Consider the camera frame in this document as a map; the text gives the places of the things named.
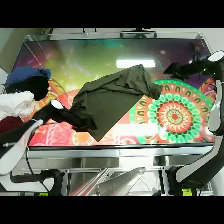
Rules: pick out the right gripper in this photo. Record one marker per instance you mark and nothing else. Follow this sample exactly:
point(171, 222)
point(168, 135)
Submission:
point(174, 71)

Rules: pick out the olive green T-shirt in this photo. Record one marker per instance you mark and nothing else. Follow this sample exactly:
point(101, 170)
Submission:
point(110, 100)

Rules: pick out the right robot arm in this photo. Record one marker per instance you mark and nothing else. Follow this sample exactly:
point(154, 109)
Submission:
point(215, 115)

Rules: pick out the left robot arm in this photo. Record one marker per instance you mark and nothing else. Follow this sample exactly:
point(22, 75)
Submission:
point(16, 146)

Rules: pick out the blue garment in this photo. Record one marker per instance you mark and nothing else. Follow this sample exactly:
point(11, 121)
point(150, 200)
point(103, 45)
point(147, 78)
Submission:
point(26, 74)

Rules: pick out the white garment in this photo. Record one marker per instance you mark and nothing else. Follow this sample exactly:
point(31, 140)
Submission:
point(15, 103)

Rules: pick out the silver frame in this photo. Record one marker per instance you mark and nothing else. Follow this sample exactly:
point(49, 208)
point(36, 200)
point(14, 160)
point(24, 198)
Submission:
point(100, 154)

